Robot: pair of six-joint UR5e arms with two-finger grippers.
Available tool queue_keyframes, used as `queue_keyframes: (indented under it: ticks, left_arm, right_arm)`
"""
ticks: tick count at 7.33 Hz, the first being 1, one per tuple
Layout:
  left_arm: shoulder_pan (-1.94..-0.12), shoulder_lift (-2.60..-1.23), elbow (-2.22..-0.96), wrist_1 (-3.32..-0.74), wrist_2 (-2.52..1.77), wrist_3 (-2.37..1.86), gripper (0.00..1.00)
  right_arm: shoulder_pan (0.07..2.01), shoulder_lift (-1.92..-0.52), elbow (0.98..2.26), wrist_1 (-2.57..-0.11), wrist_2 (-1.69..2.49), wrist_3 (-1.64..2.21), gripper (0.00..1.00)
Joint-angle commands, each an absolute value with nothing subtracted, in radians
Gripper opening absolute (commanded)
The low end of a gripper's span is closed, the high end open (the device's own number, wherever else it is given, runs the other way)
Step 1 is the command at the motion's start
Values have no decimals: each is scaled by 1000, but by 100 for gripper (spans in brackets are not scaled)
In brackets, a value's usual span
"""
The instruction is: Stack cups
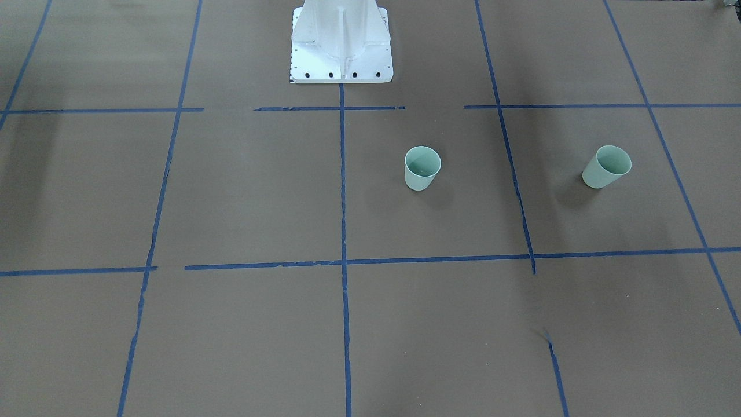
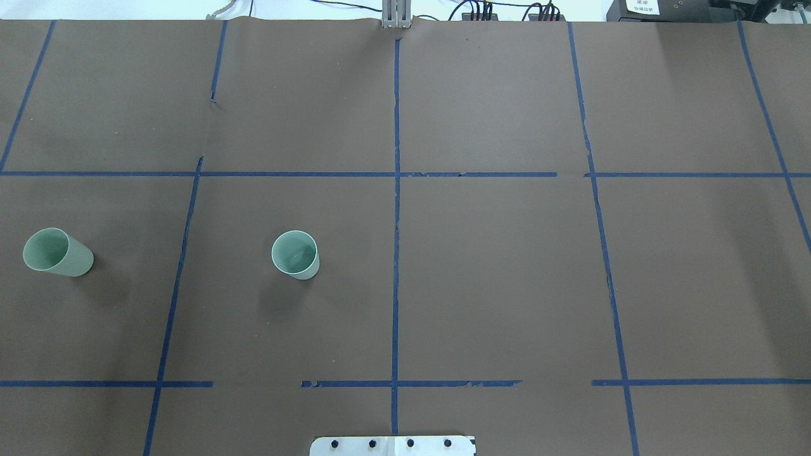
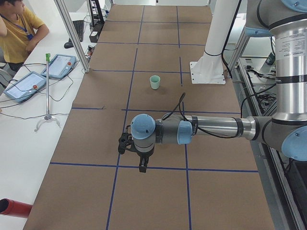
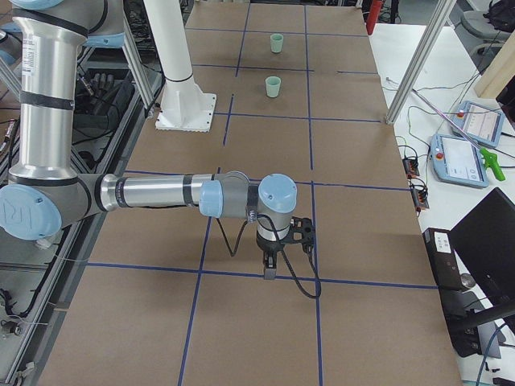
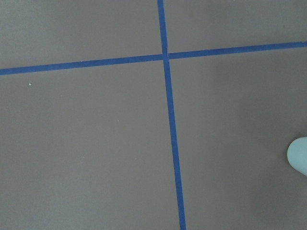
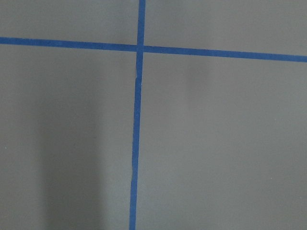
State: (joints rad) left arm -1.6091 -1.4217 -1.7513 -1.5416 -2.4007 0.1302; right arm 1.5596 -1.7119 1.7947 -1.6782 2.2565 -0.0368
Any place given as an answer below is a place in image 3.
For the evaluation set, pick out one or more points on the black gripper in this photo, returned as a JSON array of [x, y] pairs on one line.
[[143, 156]]

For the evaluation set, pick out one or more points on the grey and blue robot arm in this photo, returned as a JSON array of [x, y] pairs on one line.
[[286, 130]]

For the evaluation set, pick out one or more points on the light green standing cup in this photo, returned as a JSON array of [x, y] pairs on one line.
[[154, 82]]

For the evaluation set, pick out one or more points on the metal stand with green top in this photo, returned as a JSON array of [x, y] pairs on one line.
[[48, 118]]

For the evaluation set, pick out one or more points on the far blue teach pendant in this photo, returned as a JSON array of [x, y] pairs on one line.
[[60, 65]]

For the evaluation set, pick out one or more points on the blue teach pendant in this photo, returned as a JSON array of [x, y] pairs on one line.
[[60, 65], [27, 86]]

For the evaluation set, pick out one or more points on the black box device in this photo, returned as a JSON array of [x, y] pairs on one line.
[[94, 36]]

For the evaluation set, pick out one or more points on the red cylinder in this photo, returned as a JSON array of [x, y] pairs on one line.
[[14, 208]]

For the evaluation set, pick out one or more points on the near blue teach pendant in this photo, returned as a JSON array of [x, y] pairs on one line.
[[27, 86]]

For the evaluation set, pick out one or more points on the black computer mouse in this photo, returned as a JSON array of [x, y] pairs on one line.
[[68, 45]]

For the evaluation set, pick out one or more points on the black keyboard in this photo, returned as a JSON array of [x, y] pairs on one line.
[[79, 27]]

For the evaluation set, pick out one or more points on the person in yellow shirt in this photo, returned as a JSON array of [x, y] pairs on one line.
[[20, 32]]

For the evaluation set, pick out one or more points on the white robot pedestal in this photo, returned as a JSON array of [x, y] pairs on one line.
[[209, 68]]

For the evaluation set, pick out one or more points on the aluminium frame post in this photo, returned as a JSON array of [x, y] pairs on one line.
[[72, 33]]

